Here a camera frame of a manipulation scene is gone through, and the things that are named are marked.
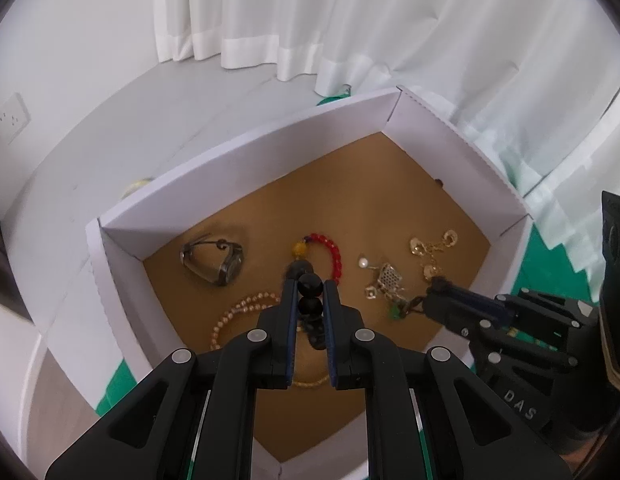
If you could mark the white curtain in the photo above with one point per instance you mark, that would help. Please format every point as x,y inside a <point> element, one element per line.
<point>340,10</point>

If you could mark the pale yellow round object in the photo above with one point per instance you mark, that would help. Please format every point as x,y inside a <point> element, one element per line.
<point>137,186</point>

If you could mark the white wall outlet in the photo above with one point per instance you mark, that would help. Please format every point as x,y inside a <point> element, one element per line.
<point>10,117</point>

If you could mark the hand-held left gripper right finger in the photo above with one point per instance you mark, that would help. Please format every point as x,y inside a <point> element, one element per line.
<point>330,320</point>

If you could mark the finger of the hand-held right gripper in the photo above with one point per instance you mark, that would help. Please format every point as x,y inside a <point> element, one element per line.
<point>490,345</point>
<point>470,297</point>

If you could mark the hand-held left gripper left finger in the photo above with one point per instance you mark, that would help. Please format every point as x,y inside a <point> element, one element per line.
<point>289,320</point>

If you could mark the silver wristwatch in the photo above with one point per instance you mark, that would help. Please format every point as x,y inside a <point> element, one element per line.
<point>225,270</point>

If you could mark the gold disc charm jewelry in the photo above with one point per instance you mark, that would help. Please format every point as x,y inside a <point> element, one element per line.
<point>435,252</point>

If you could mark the white cardboard box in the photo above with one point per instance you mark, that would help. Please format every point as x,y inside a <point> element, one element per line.
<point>430,135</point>

